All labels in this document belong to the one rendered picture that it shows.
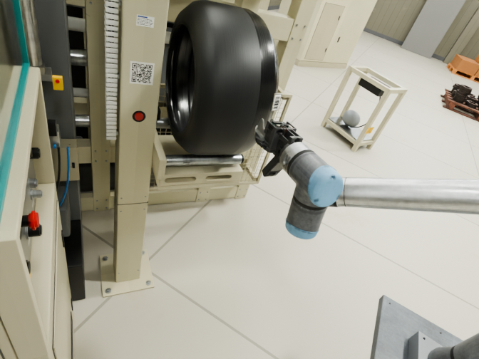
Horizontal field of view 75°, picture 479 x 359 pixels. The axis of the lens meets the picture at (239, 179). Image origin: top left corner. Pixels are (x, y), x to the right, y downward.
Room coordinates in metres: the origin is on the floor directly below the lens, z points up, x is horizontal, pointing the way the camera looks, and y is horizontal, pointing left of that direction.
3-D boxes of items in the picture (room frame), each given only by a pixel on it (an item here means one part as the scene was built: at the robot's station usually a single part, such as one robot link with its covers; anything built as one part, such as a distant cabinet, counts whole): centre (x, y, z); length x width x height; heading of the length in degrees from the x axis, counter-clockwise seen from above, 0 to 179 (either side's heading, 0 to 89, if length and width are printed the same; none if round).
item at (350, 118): (3.73, -1.10, 0.40); 0.60 x 0.35 x 0.80; 43
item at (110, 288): (1.00, 0.45, 0.01); 0.27 x 0.27 x 0.02; 34
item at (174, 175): (1.04, 0.17, 0.83); 0.36 x 0.09 x 0.06; 124
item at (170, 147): (1.16, 0.25, 0.80); 0.37 x 0.36 x 0.02; 34
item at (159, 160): (1.06, 0.39, 0.90); 0.40 x 0.03 x 0.10; 34
